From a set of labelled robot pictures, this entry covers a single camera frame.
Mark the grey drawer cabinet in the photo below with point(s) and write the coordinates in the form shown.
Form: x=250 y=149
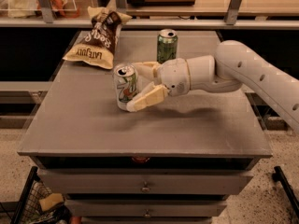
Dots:
x=173 y=163

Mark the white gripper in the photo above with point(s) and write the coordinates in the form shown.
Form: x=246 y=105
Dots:
x=173 y=76

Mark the green soda can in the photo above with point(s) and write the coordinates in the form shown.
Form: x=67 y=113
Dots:
x=167 y=42

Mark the brown Late July chip bag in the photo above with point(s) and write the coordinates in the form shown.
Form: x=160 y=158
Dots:
x=97 y=47

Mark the clear plastic bin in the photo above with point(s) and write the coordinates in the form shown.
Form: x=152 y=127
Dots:
x=28 y=8

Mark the black wire basket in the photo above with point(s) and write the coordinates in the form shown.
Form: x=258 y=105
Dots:
x=29 y=210

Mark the white 7up soda can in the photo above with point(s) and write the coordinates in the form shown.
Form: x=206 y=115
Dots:
x=125 y=79

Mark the black frame bar right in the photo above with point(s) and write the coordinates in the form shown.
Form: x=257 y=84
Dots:
x=278 y=176

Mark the metal shelf rack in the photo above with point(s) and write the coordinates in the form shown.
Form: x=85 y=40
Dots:
x=214 y=14

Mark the yellow sponge in basket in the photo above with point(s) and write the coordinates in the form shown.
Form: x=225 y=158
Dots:
x=50 y=201

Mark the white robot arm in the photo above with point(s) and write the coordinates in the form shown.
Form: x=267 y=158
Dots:
x=231 y=66

